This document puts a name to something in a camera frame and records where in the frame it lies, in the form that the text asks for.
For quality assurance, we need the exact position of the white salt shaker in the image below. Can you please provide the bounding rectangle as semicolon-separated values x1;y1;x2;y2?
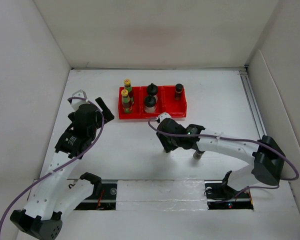
144;95;157;114
146;83;159;101

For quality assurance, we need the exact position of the red three-compartment tray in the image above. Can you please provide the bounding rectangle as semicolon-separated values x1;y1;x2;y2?
118;85;187;120

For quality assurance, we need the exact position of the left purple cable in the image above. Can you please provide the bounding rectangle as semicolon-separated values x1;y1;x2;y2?
0;97;106;240

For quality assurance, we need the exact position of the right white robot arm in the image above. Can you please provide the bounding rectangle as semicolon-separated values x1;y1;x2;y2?
154;113;285;201

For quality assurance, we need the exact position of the black-lid spice jar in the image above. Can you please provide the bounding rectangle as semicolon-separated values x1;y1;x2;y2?
174;83;184;100
193;150;205;160

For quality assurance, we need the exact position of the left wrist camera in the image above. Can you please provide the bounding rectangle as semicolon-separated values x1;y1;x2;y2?
69;89;88;111

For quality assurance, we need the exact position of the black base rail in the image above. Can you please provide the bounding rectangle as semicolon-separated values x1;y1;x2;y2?
76;179;254;212

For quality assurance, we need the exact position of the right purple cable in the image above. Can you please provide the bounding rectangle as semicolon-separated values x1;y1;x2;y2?
148;116;300;204

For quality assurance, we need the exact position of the red sauce bottle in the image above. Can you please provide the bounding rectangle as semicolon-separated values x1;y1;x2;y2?
123;78;135;104
121;89;134;113

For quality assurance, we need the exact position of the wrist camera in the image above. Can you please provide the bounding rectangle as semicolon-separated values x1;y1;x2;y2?
69;89;88;111
156;112;172;123

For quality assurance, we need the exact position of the purple cable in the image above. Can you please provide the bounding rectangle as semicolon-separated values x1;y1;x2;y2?
0;97;106;240
148;116;300;204

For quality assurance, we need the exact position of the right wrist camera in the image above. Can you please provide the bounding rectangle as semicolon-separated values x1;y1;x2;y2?
156;112;172;123

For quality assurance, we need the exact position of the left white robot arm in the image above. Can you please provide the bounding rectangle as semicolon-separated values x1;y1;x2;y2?
10;96;115;240

